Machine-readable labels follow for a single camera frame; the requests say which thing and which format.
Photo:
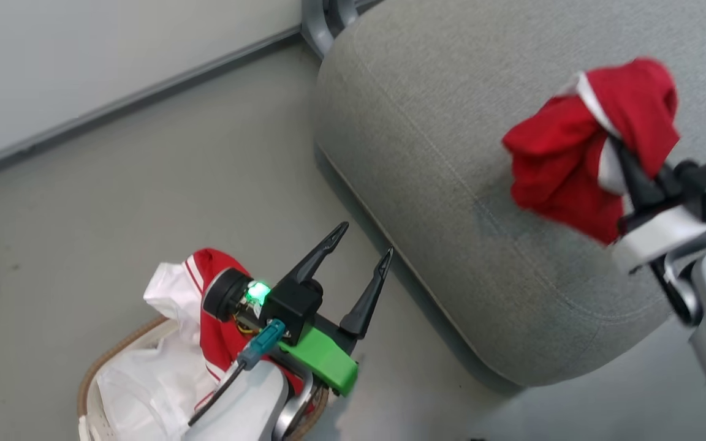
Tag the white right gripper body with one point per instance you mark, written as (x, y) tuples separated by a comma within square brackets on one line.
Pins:
[(665, 236)]

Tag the woven laundry basket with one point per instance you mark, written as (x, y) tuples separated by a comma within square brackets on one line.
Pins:
[(92, 373)]

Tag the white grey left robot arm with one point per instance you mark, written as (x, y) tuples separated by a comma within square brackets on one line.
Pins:
[(249, 404)]

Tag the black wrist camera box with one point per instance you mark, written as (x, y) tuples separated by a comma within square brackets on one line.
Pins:
[(705, 184), (288, 306)]

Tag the grey fabric sofa seat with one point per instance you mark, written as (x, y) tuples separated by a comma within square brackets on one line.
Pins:
[(451, 153)]

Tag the grey baseboard strip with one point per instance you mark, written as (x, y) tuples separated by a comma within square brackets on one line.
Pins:
[(126, 98)]

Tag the red garment with white stripes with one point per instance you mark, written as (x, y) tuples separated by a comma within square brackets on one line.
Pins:
[(221, 343)]

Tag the red garment with white trim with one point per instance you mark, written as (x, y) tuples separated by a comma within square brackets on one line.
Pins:
[(561, 159)]

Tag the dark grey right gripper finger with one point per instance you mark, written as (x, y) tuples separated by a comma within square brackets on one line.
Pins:
[(638, 180)]

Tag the grey metal chair base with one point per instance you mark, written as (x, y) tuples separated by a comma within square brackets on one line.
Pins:
[(322, 21)]

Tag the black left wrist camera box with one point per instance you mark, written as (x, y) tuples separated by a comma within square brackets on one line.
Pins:
[(288, 306)]

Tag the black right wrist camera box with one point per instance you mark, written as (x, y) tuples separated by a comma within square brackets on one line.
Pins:
[(705, 184)]

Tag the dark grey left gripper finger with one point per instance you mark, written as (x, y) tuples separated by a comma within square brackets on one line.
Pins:
[(316, 257), (368, 300)]

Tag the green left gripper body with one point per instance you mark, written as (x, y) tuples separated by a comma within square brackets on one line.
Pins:
[(322, 358)]

